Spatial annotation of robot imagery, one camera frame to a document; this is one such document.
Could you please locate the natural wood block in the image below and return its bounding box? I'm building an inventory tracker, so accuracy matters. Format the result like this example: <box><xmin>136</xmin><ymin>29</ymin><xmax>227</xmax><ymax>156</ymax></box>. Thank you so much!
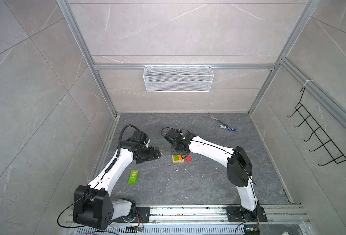
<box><xmin>172</xmin><ymin>155</ymin><xmax>185</xmax><ymax>164</ymax></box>

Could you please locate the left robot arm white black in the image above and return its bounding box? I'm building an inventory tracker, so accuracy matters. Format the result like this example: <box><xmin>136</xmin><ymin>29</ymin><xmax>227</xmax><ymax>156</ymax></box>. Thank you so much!
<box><xmin>73</xmin><ymin>130</ymin><xmax>161</xmax><ymax>230</ymax></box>

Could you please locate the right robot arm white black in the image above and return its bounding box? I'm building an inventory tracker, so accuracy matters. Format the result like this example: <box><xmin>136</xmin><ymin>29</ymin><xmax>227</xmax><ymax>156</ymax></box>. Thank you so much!
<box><xmin>162</xmin><ymin>128</ymin><xmax>260</xmax><ymax>221</ymax></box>

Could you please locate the green snack wrapper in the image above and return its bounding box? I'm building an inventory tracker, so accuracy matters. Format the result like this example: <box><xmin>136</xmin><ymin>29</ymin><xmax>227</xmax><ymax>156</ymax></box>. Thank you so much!
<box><xmin>128</xmin><ymin>170</ymin><xmax>139</xmax><ymax>184</ymax></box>

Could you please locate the blue marker pen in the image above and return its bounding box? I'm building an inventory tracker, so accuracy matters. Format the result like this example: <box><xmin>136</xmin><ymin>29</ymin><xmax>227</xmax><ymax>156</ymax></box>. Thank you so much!
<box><xmin>220</xmin><ymin>125</ymin><xmax>238</xmax><ymax>132</ymax></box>

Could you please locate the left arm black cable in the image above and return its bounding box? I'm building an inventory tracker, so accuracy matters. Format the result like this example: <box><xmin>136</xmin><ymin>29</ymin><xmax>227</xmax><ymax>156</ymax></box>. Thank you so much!
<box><xmin>115</xmin><ymin>124</ymin><xmax>140</xmax><ymax>158</ymax></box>

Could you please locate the white wire mesh basket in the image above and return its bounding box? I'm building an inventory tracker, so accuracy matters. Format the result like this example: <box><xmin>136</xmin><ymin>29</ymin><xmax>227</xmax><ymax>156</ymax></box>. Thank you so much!
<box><xmin>143</xmin><ymin>65</ymin><xmax>214</xmax><ymax>93</ymax></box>

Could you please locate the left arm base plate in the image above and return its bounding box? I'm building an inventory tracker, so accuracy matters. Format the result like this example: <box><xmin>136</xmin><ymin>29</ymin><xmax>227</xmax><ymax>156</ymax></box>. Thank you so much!
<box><xmin>121</xmin><ymin>207</ymin><xmax>151</xmax><ymax>223</ymax></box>

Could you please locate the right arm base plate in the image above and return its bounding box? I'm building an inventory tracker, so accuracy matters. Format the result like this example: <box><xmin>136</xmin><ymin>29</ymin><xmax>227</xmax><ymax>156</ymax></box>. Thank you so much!
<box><xmin>225</xmin><ymin>206</ymin><xmax>268</xmax><ymax>222</ymax></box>

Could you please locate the black wire hook rack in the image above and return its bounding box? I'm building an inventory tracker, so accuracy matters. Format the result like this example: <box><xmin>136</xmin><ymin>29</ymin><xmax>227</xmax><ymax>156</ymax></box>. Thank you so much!
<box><xmin>286</xmin><ymin>88</ymin><xmax>346</xmax><ymax>167</ymax></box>

